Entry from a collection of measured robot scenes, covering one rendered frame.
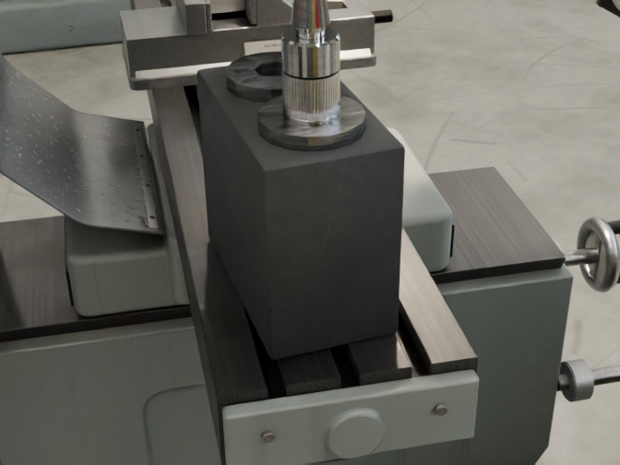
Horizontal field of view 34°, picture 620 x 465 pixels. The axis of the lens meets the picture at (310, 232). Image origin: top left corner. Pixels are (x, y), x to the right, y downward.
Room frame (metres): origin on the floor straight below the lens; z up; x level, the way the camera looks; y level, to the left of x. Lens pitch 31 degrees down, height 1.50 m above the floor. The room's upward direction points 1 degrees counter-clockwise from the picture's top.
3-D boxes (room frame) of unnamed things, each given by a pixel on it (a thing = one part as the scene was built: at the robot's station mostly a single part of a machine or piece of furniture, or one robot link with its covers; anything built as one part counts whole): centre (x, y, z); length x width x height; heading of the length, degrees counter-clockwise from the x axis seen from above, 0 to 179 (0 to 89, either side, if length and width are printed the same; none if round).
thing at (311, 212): (0.82, 0.01, 1.04); 0.22 x 0.12 x 0.20; 19
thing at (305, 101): (0.78, 0.00, 1.17); 0.05 x 0.05 x 0.06
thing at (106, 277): (1.22, 0.08, 0.80); 0.50 x 0.35 x 0.12; 102
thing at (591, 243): (1.33, -0.41, 0.64); 0.16 x 0.12 x 0.12; 102
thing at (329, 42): (0.78, 0.00, 1.20); 0.05 x 0.05 x 0.01
